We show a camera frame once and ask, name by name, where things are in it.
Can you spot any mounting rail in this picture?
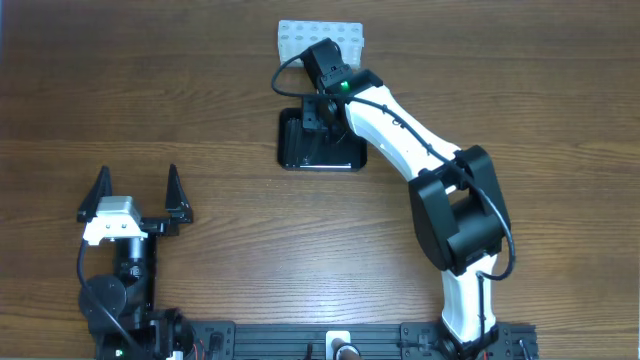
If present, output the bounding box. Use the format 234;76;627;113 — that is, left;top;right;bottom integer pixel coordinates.
185;320;540;360

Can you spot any black tray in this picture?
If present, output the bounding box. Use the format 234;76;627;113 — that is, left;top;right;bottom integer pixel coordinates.
276;107;369;173

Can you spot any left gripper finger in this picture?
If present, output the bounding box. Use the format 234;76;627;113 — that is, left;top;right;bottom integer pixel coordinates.
164;163;194;224
76;164;114;224

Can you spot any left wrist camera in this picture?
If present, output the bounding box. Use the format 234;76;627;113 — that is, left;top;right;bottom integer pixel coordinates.
81;194;150;247

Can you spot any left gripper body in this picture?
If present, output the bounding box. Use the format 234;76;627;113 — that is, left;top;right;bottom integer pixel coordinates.
139;215;180;238

